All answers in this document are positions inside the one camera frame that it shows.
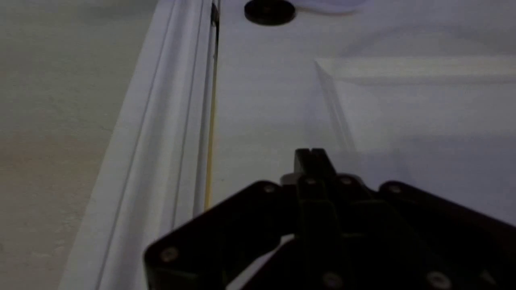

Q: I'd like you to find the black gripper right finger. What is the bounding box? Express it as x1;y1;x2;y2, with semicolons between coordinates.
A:
311;149;516;290

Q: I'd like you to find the black door handle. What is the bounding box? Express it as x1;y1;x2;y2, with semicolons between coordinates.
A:
243;0;298;28

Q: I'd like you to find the black door latch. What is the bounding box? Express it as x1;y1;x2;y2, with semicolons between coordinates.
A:
210;0;221;29

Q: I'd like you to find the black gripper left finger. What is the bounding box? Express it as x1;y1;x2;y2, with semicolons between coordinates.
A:
142;149;319;290

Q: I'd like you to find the white panelled door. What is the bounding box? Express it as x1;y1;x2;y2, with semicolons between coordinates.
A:
205;0;516;229

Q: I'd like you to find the white door frame trim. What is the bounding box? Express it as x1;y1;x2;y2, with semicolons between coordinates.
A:
56;0;222;290

